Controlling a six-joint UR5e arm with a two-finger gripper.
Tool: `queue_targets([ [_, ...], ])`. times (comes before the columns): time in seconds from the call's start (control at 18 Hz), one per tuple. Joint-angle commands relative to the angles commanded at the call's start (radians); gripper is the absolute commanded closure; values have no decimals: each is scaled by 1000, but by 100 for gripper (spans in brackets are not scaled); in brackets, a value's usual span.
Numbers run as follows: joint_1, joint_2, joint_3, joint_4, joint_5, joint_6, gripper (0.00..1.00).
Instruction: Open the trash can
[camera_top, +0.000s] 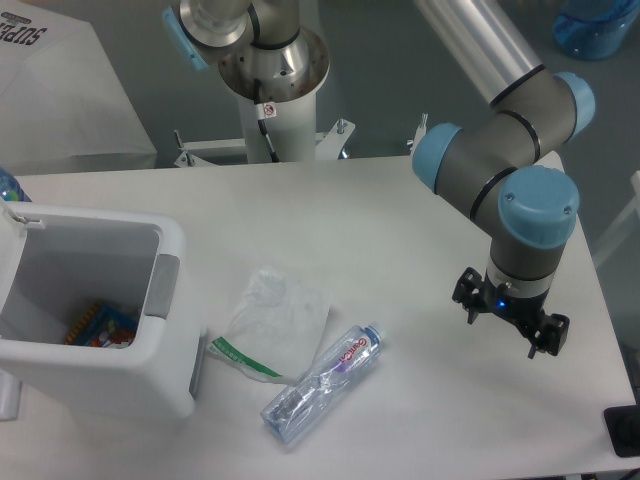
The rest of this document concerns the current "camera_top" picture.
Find white plastic trash can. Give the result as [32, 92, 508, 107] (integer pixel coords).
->
[1, 201, 205, 420]

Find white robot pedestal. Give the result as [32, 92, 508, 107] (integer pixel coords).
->
[172, 29, 429, 168]

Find white printed cardboard box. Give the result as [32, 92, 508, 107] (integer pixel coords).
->
[1, 1, 156, 175]

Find blue bottle at left edge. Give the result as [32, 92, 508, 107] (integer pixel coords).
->
[0, 168, 31, 202]

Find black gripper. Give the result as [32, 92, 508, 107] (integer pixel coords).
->
[452, 267, 570, 359]

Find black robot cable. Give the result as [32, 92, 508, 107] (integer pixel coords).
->
[252, 79, 281, 164]

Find colourful snack wrapper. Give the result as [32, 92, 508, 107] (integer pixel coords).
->
[63, 302, 138, 349]

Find clear zip plastic bag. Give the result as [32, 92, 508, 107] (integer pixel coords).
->
[207, 266, 332, 385]

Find black device at right edge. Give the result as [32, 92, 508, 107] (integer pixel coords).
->
[603, 405, 639, 458]

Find blue water jug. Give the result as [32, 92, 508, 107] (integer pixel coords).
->
[552, 1, 639, 61]

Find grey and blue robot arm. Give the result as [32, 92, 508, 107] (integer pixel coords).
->
[162, 1, 595, 355]

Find crushed clear plastic bottle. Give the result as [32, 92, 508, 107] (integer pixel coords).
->
[260, 322, 386, 445]

